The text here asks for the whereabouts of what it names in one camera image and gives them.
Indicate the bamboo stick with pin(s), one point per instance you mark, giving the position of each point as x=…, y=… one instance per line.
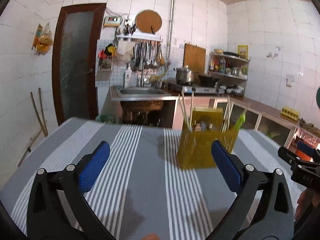
x=42, y=108
x=38, y=113

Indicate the row of hanging ladles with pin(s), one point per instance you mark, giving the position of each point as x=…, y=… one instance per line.
x=147, y=55

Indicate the hanging white bag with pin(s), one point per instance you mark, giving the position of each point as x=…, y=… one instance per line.
x=125, y=50

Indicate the steel kitchen sink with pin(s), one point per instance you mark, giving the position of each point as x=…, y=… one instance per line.
x=142, y=91

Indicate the wall hooks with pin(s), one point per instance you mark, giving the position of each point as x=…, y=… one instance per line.
x=272, y=55

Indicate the black wok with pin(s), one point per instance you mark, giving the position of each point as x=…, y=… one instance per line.
x=207, y=80

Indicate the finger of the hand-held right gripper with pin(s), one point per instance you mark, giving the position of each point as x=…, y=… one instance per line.
x=306, y=148
x=287, y=155

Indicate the yellow wall trivet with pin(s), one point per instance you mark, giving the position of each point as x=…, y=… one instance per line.
x=242, y=52

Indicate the utensil cup with knives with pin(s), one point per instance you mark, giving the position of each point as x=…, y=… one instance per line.
x=130, y=28

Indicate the white wall utensil rack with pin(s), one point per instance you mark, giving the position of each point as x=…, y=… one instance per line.
x=137, y=38

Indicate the person's right hand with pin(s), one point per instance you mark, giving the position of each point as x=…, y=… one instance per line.
x=301, y=202

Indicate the wall electrical box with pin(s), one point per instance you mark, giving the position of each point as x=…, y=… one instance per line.
x=112, y=21

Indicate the yellow egg tray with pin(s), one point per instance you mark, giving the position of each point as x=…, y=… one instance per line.
x=290, y=112

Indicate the metal corner shelf rack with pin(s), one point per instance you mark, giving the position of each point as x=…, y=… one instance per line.
x=228, y=75

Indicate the person's left hand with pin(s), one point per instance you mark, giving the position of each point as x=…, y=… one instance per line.
x=150, y=237

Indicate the steel cooking pot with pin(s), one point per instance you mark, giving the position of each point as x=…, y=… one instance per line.
x=184, y=76

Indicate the small yellow bowl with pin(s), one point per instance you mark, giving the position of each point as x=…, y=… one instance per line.
x=218, y=51

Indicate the gas stove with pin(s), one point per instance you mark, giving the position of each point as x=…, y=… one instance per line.
x=200, y=89

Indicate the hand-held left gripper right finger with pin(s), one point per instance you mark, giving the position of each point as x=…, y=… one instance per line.
x=226, y=165

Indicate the brown frosted glass door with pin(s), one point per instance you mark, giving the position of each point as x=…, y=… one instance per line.
x=75, y=67

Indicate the yellow perforated utensil holder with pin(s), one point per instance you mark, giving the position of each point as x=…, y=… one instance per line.
x=197, y=150

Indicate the round wooden board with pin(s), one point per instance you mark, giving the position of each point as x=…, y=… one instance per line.
x=148, y=20

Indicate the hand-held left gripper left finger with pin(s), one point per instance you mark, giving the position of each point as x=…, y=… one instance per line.
x=93, y=165

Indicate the hanging orange plastic bag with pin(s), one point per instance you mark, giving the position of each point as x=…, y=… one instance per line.
x=43, y=41

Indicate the green plastic bag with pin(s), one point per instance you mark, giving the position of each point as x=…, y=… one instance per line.
x=106, y=118

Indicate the red and yellow hanging item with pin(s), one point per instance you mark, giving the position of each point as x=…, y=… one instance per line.
x=107, y=52

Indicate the white wall socket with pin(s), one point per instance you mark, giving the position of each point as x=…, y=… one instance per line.
x=290, y=81

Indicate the rectangular wooden cutting board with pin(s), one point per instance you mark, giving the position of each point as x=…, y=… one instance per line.
x=195, y=57

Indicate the dark green object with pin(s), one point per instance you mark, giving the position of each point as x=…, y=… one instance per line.
x=318, y=97

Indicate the black frying pan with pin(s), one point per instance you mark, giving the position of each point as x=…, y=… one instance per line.
x=230, y=53

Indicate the row of condiment bottles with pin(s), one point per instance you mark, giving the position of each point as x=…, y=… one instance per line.
x=221, y=66

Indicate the vertical wall pipe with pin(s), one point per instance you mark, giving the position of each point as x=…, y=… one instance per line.
x=172, y=17

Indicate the wooden chopstick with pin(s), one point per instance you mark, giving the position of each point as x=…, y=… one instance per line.
x=191, y=110
x=227, y=110
x=184, y=110
x=229, y=113

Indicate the green plastic utensil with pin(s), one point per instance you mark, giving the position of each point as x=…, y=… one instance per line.
x=239, y=123

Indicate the grey striped tablecloth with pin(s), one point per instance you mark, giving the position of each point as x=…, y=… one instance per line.
x=150, y=167

